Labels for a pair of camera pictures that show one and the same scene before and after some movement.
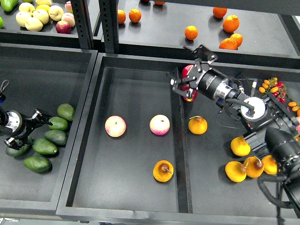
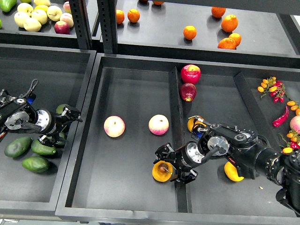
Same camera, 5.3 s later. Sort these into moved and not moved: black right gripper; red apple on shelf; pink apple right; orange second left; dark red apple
Moved: black right gripper
Not moved: red apple on shelf; dark red apple; pink apple right; orange second left
